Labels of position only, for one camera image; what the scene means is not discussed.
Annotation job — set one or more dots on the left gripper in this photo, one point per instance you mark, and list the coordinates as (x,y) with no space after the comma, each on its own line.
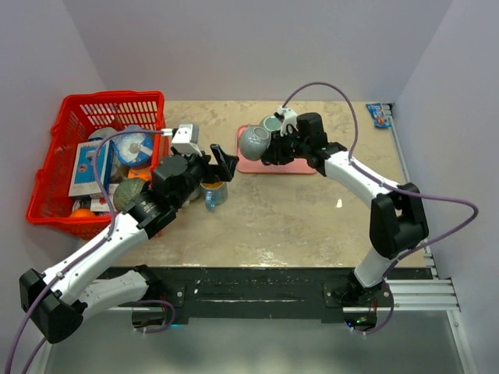
(217,173)

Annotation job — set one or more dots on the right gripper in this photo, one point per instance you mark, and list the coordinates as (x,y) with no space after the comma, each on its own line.
(275,153)

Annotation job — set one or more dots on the blue butterfly mug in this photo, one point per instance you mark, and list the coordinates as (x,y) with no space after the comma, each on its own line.
(214,194)

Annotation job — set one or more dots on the grey-blue mug front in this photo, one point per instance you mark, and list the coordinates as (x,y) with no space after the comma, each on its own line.
(253,142)

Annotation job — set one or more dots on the white speckled mug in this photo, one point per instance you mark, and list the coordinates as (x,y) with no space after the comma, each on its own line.
(192,197)

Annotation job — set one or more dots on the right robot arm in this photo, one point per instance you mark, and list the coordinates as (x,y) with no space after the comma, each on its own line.
(397,217)

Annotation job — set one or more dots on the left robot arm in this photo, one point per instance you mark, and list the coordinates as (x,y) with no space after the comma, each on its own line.
(59,299)

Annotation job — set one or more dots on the teal mug back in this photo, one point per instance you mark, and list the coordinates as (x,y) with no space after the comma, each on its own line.
(270,123)

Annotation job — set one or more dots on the pink tray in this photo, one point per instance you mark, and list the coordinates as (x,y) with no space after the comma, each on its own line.
(297,167)

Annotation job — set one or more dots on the blue snack packet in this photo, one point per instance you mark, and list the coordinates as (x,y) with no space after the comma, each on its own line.
(380,119)

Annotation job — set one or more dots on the blue white plastic bag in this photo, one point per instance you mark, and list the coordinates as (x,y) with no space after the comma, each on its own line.
(134,148)

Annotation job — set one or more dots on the green melon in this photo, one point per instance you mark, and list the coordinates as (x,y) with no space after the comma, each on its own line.
(126,190)

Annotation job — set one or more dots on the round tin can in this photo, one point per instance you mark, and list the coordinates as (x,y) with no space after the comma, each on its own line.
(100,134)

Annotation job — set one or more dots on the blue product box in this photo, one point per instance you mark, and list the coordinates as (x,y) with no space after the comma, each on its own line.
(83,182)

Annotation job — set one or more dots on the orange fruit in basket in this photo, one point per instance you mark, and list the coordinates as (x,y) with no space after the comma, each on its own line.
(82,213)

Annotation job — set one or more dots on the red plastic basket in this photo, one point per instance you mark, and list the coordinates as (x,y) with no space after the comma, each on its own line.
(79,116)

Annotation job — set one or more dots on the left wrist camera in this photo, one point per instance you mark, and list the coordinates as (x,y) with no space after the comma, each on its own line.
(184,139)

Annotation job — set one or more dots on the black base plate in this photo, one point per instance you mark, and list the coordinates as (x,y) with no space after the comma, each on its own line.
(324,294)

